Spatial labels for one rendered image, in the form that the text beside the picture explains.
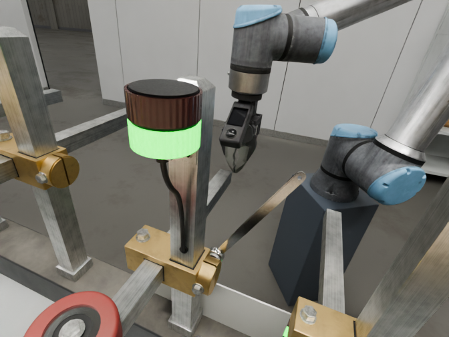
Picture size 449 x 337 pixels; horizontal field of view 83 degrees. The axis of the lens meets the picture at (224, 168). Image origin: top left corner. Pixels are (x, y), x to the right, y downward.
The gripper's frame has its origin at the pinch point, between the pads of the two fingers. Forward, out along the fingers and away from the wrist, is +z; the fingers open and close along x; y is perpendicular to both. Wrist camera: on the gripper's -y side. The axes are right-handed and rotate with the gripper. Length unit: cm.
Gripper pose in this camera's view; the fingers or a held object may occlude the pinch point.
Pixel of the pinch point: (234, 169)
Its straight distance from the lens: 66.7
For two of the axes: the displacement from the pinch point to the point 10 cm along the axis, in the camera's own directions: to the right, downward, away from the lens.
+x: -9.3, -2.6, 2.7
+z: -0.9, 8.6, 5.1
